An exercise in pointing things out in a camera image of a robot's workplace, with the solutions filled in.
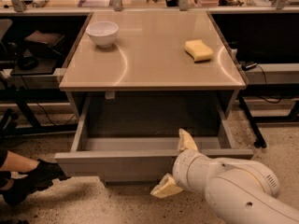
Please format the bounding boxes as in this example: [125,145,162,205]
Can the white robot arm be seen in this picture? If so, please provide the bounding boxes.
[151,129,299,224]

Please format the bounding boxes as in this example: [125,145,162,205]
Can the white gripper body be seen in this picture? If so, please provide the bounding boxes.
[172,149,212,193]

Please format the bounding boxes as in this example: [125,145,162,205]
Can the person bare leg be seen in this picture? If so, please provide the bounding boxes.
[0,151,39,173]

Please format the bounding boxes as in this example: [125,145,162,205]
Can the grey drawer cabinet beige top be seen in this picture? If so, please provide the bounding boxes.
[60,10,246,114]

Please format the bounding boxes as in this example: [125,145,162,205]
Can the black power adapter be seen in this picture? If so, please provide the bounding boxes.
[240,61,258,71]

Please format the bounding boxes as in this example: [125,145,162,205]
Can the yellow sponge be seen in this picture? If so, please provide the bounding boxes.
[185,39,213,62]

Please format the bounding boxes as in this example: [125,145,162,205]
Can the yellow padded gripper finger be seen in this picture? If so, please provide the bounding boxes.
[178,129,198,152]
[150,174,182,199]

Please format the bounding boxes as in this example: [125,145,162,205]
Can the grey top drawer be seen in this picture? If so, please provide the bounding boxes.
[55,96,253,185]

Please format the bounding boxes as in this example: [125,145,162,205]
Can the black headphones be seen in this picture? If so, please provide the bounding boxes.
[17,49,38,70]

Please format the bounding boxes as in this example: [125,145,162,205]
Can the black chunky shoe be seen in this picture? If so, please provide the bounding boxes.
[0,160,68,206]

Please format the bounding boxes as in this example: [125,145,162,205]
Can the black desk leg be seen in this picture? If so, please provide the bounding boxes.
[238,96,267,148]

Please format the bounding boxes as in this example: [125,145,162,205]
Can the white ceramic bowl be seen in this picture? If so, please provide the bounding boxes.
[86,21,119,48]

